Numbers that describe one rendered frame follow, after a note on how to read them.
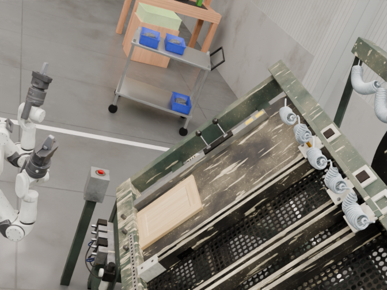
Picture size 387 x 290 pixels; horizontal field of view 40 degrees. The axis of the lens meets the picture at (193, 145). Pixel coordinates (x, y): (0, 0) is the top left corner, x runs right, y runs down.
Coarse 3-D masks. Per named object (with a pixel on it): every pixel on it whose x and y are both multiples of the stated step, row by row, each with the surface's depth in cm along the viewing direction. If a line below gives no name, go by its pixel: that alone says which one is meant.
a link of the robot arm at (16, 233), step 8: (0, 192) 224; (0, 200) 224; (0, 208) 224; (8, 208) 226; (0, 216) 225; (8, 216) 226; (16, 216) 229; (0, 224) 225; (8, 224) 225; (16, 224) 226; (8, 232) 225; (16, 232) 225; (24, 232) 227; (16, 240) 227
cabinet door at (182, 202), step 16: (192, 176) 303; (176, 192) 302; (192, 192) 292; (144, 208) 311; (160, 208) 301; (176, 208) 292; (192, 208) 282; (144, 224) 300; (160, 224) 291; (176, 224) 282; (144, 240) 289
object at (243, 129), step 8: (264, 112) 299; (256, 120) 300; (240, 128) 303; (248, 128) 302; (232, 136) 303; (240, 136) 304; (224, 144) 305; (208, 152) 306; (216, 152) 306; (192, 160) 311; (200, 160) 307; (184, 168) 310; (192, 168) 309; (168, 176) 315; (176, 176) 310; (184, 176) 311; (160, 184) 314; (168, 184) 312; (152, 192) 314; (160, 192) 314; (136, 200) 318; (144, 200) 315; (136, 208) 317
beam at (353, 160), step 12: (276, 72) 308; (288, 72) 300; (288, 84) 292; (300, 84) 285; (300, 96) 277; (312, 108) 264; (312, 120) 257; (324, 120) 251; (336, 144) 235; (348, 144) 230; (348, 156) 225; (360, 156) 221; (348, 168) 220; (372, 192) 204; (384, 204) 196; (384, 216) 193
